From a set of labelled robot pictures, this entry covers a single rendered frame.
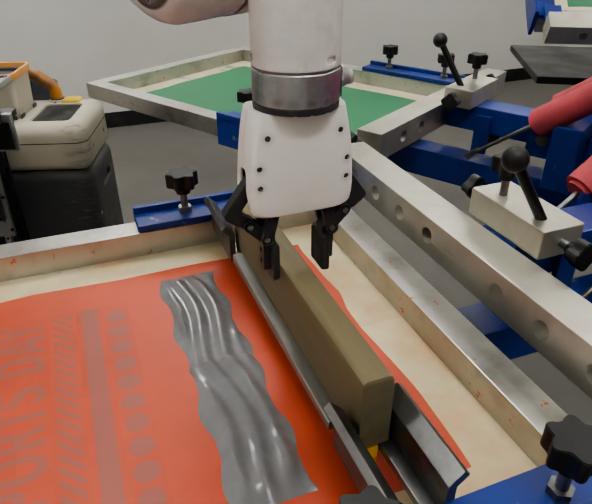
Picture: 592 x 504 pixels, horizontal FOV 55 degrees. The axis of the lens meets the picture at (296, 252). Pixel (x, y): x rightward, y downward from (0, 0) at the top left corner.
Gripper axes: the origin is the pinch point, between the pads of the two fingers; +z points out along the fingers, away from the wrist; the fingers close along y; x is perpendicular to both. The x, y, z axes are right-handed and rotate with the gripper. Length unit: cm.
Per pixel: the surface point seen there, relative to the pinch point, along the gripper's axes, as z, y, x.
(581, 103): -2, -60, -24
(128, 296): 12.1, 16.1, -16.3
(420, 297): 8.6, -14.8, 1.2
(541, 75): 13, -112, -87
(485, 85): 0, -57, -45
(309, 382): 8.1, 2.4, 9.7
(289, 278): 1.9, 1.3, 1.6
